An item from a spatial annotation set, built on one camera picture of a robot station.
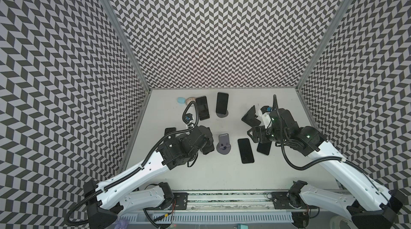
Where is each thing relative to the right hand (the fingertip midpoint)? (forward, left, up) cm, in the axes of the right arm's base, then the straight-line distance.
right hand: (255, 137), depth 72 cm
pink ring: (+36, +36, -15) cm, 53 cm away
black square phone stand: (+19, -3, -13) cm, 23 cm away
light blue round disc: (+37, +41, -16) cm, 57 cm away
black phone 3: (+1, +2, -18) cm, 18 cm away
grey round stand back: (+24, +14, -17) cm, 33 cm away
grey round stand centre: (+2, +14, -13) cm, 19 cm away
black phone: (+36, +27, -23) cm, 50 cm away
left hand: (+2, +24, +2) cm, 24 cm away
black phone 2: (+28, +14, -9) cm, 32 cm away
